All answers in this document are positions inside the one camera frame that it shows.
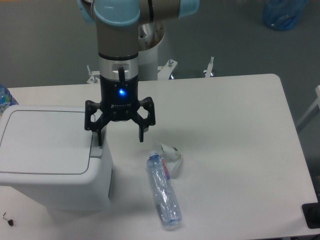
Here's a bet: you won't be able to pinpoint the clear crushed plastic bottle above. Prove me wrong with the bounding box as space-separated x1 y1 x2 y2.
146 150 183 227

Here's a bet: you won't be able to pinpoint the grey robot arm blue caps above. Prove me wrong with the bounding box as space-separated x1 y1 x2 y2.
77 0 200 146

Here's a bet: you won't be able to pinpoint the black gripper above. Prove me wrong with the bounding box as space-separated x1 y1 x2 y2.
83 53 157 147

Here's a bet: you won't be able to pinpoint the blue plastic bag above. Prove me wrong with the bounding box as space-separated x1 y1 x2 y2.
261 0 308 31

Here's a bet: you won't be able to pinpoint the black device at table corner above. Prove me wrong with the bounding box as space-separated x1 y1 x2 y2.
302 202 320 229

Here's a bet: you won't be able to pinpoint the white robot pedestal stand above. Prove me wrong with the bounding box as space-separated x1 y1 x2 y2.
138 21 178 81

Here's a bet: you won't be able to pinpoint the crumpled white paper wrapper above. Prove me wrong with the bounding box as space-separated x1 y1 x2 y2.
152 141 184 179

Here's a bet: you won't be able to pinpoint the white push-button trash can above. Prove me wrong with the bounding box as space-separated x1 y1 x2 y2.
0 105 114 211

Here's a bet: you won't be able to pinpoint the blue labelled bottle at edge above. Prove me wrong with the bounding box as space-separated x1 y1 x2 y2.
0 84 19 116

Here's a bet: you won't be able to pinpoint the white frame at right edge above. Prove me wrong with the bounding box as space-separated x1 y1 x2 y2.
296 85 320 133

